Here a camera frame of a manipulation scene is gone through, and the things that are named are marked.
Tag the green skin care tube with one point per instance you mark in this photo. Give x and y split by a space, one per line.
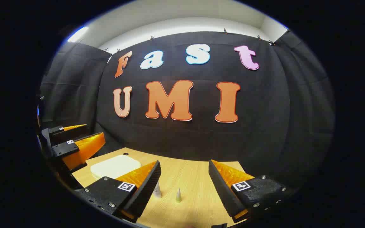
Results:
178 196

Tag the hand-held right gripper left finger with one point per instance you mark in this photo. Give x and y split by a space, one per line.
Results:
144 186

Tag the white skin care tube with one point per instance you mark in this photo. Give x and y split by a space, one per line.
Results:
157 191

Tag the pale yellow suitcase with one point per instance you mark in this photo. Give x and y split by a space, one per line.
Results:
116 166

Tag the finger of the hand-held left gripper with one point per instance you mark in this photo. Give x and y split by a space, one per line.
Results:
63 134
74 150

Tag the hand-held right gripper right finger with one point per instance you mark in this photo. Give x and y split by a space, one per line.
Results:
222 186

